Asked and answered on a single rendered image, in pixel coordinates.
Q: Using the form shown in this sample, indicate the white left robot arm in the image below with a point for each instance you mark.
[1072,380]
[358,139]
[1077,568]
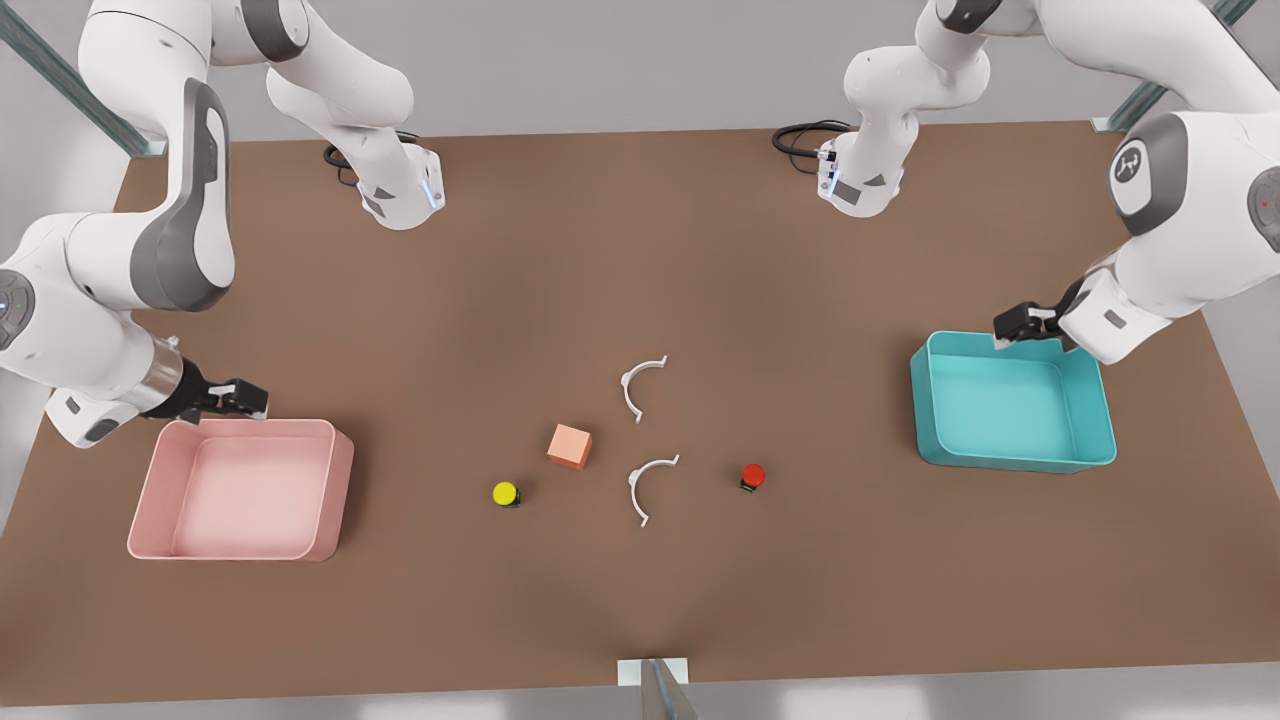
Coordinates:
[1180,230]

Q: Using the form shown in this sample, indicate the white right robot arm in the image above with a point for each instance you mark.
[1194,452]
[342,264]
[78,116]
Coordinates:
[180,230]

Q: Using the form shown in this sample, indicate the blue storage box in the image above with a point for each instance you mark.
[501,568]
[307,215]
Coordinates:
[1010,405]

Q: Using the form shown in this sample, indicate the pink storage box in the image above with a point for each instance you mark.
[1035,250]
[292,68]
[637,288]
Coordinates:
[240,490]

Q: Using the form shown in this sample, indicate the yellow button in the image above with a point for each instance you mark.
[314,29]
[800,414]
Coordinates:
[506,493]

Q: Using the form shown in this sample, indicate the red button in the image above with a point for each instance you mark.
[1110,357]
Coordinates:
[752,476]

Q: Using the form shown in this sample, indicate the orange cube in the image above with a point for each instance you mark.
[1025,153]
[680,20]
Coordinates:
[569,446]

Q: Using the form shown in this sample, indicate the white curved clip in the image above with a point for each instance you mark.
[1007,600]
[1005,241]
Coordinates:
[648,487]
[640,385]

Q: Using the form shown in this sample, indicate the silver frame post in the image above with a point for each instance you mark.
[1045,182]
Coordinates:
[660,685]
[70,80]
[1165,75]

